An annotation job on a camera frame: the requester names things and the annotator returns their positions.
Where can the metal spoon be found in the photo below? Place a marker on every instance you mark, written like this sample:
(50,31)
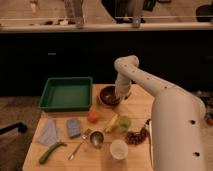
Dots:
(73,154)

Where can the orange fruit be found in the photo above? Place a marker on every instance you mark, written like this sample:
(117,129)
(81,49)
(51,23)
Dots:
(93,116)

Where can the metal measuring cup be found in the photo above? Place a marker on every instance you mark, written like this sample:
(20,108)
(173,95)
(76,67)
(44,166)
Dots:
(96,138)

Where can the white cup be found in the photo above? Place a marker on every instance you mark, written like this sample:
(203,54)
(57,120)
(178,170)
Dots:
(119,149)

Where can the green plastic cup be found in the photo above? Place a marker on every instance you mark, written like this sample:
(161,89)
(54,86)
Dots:
(123,123)

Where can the dark brown bowl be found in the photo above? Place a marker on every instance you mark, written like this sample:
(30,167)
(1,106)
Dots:
(107,96)

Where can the blue sponge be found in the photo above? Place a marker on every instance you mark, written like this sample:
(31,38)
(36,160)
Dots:
(73,126)

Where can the bunch of dark grapes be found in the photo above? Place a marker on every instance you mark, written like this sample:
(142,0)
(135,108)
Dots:
(136,138)

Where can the orange bowl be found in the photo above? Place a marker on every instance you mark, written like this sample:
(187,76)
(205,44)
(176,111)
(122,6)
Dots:
(98,100)

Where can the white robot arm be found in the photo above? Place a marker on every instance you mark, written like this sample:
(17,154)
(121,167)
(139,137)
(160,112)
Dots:
(175,118)

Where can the light blue cloth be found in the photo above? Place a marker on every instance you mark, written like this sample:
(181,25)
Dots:
(49,133)

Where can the green plastic tray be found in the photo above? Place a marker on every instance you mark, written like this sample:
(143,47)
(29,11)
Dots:
(67,94)

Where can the green cucumber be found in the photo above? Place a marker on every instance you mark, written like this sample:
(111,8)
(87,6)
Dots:
(46,154)

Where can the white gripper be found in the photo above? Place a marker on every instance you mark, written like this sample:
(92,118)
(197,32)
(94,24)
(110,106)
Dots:
(122,90)

